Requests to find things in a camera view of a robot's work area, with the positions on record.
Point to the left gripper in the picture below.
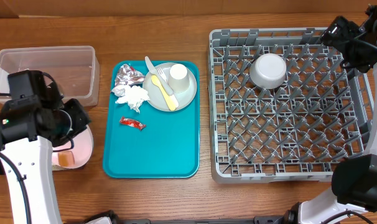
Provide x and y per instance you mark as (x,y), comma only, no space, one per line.
(81,118)

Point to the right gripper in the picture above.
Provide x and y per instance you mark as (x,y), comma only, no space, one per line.
(346,27)

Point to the white round plate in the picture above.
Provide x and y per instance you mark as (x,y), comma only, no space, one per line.
(81,152)

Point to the orange food cube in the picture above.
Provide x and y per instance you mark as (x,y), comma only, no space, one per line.
(66,159)

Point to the white tissue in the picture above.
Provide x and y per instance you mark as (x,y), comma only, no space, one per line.
(134,96)

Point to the aluminium foil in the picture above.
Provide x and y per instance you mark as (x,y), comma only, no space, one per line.
(127,75)

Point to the grey bowl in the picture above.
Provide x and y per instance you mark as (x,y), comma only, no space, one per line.
(268,71)

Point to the white paper cup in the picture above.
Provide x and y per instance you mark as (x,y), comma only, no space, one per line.
(178,78)

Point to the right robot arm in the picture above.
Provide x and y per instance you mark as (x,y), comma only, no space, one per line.
(353,190)

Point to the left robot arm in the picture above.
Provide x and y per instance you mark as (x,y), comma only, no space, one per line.
(33,124)

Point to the grey dishwasher rack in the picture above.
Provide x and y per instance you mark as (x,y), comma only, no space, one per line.
(300,130)

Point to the red candy wrapper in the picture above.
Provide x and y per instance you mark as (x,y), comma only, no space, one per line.
(132,123)

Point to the clear plastic bin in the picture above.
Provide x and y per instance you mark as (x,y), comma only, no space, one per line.
(75,69)

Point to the teal serving tray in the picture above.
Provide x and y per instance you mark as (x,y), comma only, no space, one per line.
(168,147)

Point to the yellow plastic spoon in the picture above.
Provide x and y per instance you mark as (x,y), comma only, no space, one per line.
(170,104)

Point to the white plastic knife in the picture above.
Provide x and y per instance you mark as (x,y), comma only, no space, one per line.
(166,86)

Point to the white plastic fork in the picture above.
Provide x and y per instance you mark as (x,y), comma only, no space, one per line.
(162,74)

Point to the grey round plate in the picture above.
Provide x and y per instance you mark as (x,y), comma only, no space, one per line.
(185,98)

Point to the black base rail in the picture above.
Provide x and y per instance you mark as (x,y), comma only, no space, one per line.
(191,221)

